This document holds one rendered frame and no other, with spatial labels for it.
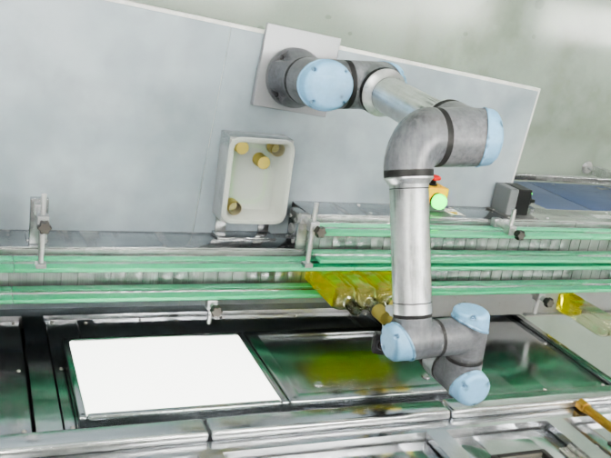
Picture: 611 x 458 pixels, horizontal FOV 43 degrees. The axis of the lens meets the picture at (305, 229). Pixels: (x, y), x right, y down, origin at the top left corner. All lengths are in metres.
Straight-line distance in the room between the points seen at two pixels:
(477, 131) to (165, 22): 0.81
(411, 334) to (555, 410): 0.58
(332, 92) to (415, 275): 0.54
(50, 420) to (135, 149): 0.71
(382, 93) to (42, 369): 0.96
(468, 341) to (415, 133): 0.42
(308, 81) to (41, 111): 0.62
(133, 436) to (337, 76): 0.90
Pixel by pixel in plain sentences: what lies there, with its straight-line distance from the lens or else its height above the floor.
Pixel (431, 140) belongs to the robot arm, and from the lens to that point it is 1.48.
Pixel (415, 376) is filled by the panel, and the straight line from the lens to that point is 1.90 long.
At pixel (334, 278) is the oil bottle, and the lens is 1.96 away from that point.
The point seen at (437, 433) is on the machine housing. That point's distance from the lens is 1.74.
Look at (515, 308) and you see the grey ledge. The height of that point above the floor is 0.88.
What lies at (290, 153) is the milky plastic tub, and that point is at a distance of 2.00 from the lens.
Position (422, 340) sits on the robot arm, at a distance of 1.51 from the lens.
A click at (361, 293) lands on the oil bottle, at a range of 1.92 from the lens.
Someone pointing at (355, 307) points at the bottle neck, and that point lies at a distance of 1.89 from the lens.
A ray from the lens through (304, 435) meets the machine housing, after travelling 1.64.
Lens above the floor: 2.64
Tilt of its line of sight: 61 degrees down
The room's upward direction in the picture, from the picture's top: 132 degrees clockwise
